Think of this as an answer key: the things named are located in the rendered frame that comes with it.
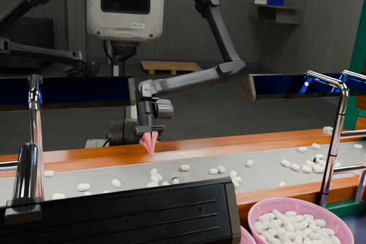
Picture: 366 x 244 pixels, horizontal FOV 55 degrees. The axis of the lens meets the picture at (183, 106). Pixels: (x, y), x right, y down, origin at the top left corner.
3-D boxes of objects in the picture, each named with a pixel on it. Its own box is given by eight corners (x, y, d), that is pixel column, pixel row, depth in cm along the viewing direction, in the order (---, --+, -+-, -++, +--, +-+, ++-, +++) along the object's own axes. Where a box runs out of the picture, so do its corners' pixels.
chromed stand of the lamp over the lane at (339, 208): (280, 190, 128) (300, 69, 115) (324, 184, 135) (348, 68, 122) (315, 221, 111) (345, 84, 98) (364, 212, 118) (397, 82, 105)
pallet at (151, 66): (195, 67, 688) (195, 62, 685) (202, 75, 620) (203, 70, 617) (140, 65, 670) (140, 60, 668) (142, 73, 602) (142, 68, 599)
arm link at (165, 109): (134, 93, 133) (141, 82, 126) (163, 95, 138) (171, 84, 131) (136, 122, 128) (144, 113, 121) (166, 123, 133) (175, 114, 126)
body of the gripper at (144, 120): (165, 129, 120) (162, 111, 124) (135, 130, 117) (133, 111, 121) (160, 139, 125) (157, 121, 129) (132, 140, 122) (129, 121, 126)
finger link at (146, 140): (168, 151, 116) (164, 126, 121) (147, 152, 113) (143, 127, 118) (164, 159, 121) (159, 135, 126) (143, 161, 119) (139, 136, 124)
